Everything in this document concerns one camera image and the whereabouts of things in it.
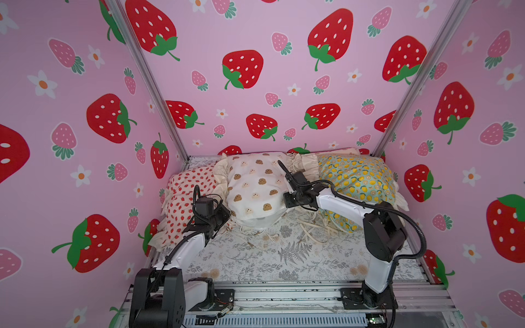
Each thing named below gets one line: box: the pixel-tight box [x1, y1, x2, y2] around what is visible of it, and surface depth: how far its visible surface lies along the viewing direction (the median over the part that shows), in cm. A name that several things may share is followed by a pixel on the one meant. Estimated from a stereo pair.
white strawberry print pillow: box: [148, 165, 218, 252], surface depth 100 cm
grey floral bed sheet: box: [186, 207, 427, 284], surface depth 86 cm
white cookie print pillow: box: [226, 151, 290, 227], surface depth 94 cm
